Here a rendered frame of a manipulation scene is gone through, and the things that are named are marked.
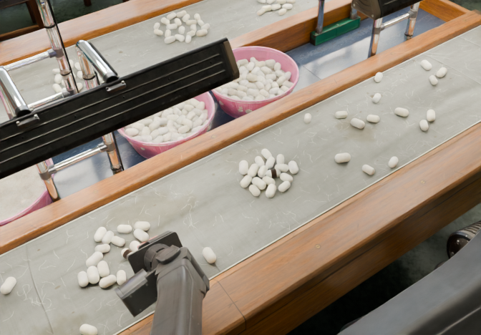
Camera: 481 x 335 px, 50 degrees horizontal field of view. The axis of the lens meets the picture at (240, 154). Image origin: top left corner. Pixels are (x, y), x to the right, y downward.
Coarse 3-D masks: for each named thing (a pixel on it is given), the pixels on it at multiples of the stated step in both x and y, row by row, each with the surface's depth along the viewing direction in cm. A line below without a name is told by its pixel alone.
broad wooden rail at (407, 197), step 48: (480, 144) 122; (384, 192) 112; (432, 192) 112; (480, 192) 127; (288, 240) 104; (336, 240) 104; (384, 240) 109; (240, 288) 96; (288, 288) 96; (336, 288) 110
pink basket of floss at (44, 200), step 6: (48, 162) 124; (42, 198) 116; (48, 198) 120; (36, 204) 113; (42, 204) 117; (48, 204) 122; (24, 210) 111; (30, 210) 114; (12, 216) 110; (18, 216) 111; (0, 222) 109; (6, 222) 110
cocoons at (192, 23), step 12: (264, 0) 177; (288, 0) 177; (180, 12) 172; (264, 12) 172; (156, 24) 167; (168, 24) 167; (180, 24) 169; (192, 24) 167; (204, 24) 168; (168, 36) 163; (180, 36) 162; (192, 36) 164; (84, 84) 146
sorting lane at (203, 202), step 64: (448, 64) 149; (320, 128) 131; (384, 128) 131; (448, 128) 130; (192, 192) 117; (320, 192) 116; (0, 256) 106; (64, 256) 106; (0, 320) 96; (64, 320) 96; (128, 320) 95
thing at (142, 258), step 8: (160, 240) 96; (168, 240) 97; (176, 240) 97; (144, 248) 95; (152, 248) 93; (160, 248) 91; (128, 256) 93; (136, 256) 94; (144, 256) 95; (152, 256) 90; (136, 264) 94; (144, 264) 95; (136, 272) 94
